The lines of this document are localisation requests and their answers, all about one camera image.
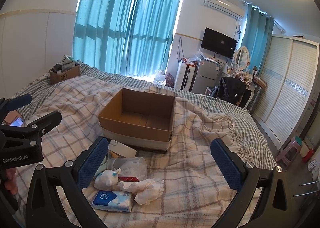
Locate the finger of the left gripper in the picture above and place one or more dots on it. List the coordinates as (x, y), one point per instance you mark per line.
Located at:
(43, 125)
(8, 105)

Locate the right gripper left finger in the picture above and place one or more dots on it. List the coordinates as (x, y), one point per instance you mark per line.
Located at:
(44, 207)

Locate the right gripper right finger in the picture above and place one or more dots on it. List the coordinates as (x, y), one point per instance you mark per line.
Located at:
(273, 208)

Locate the white plush toy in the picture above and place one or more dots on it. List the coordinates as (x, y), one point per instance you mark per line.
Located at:
(107, 180)

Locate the white tape roll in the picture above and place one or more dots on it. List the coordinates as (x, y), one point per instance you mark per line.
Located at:
(121, 149)

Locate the blue tissue pack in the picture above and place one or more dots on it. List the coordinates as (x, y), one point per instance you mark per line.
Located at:
(115, 201)

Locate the clear plastic jar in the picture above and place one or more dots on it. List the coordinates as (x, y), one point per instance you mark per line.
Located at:
(132, 169)

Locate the white cloth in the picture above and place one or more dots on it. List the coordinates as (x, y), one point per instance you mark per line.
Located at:
(145, 191)

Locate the person's left hand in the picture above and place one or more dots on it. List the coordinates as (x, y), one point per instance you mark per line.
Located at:
(10, 181)

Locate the smartphone with pink case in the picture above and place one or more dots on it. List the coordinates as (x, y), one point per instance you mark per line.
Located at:
(13, 118)

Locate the pink plastic stool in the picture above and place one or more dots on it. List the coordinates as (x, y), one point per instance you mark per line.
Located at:
(288, 153)

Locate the small cardboard box with items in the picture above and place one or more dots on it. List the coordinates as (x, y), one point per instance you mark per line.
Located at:
(66, 69)

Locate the large open cardboard box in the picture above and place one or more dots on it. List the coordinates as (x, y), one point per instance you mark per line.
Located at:
(140, 119)

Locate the green checked bed sheet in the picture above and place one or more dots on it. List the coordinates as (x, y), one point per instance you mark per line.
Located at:
(250, 136)

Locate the white louvered wardrobe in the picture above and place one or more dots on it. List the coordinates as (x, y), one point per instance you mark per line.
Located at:
(290, 71)

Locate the black jacket on chair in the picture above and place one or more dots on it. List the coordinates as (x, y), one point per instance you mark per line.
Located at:
(230, 90)

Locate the left teal curtain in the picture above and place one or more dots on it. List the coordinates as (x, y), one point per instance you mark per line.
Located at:
(100, 33)

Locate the teal curtain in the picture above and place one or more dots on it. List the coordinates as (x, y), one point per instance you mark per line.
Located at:
(257, 36)
(149, 37)
(100, 33)

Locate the white plastic bag on floor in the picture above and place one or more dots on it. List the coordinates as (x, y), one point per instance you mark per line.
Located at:
(160, 78)

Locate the white suitcase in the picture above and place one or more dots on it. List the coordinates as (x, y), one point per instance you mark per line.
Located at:
(184, 75)

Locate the oval white vanity mirror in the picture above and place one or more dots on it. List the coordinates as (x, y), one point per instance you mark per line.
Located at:
(241, 58)

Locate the silver mini fridge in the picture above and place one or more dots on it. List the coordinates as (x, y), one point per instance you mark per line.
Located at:
(205, 75)

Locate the middle teal curtain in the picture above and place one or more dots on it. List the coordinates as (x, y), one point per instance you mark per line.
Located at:
(149, 37)

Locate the right teal curtain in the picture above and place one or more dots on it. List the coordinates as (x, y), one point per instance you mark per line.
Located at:
(257, 36)

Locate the white air conditioner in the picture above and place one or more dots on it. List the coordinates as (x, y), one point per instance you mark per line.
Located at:
(226, 7)

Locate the black wall television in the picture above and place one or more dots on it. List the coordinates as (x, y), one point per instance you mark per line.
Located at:
(218, 43)

